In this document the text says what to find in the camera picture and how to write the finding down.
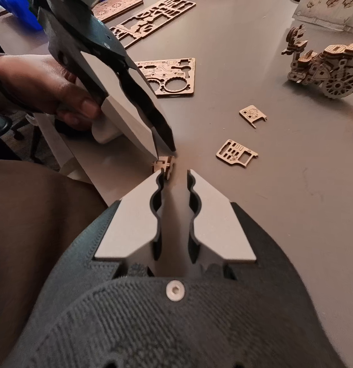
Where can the blue plastic bin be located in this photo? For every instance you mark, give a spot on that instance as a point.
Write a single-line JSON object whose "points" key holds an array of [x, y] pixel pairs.
{"points": [[18, 15]]}

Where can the wooden mechanical model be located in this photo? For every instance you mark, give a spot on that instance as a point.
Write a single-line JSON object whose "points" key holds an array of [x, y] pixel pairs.
{"points": [[334, 69]]}

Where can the small wooden part assembly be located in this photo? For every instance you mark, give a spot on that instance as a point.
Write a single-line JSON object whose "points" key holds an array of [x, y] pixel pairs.
{"points": [[162, 166]]}

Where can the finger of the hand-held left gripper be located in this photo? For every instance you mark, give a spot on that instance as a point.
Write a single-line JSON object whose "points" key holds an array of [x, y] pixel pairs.
{"points": [[124, 115], [152, 112]]}

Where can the small wooden card square holes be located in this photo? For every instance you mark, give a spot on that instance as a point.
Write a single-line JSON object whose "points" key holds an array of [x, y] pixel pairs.
{"points": [[249, 108]]}

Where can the printed instruction sheet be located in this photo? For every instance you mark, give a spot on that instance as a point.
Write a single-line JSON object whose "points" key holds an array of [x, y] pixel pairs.
{"points": [[328, 15]]}

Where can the engraved wooden puzzle sheet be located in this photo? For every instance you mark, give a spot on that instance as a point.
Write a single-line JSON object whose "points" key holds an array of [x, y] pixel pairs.
{"points": [[116, 8]]}

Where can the wooden puzzle sheet round holes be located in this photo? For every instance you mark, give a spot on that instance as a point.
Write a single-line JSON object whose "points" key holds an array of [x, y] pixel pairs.
{"points": [[190, 91]]}

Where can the person's left hand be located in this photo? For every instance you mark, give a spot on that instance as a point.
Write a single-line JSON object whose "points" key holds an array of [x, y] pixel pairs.
{"points": [[44, 86]]}

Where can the black office chair base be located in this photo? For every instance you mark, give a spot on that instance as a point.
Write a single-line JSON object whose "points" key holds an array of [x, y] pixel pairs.
{"points": [[4, 123]]}

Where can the small wooden card with slots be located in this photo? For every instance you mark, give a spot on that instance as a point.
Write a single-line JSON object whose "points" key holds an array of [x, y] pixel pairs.
{"points": [[224, 153]]}

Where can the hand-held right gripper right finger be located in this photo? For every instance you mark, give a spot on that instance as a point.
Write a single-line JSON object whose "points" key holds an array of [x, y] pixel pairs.
{"points": [[222, 230]]}

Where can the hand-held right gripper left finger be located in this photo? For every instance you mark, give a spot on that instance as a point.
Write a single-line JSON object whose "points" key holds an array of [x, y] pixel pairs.
{"points": [[130, 227]]}

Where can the cut-out wooden puzzle sheet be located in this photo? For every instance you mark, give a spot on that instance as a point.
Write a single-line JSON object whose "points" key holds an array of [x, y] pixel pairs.
{"points": [[153, 27]]}

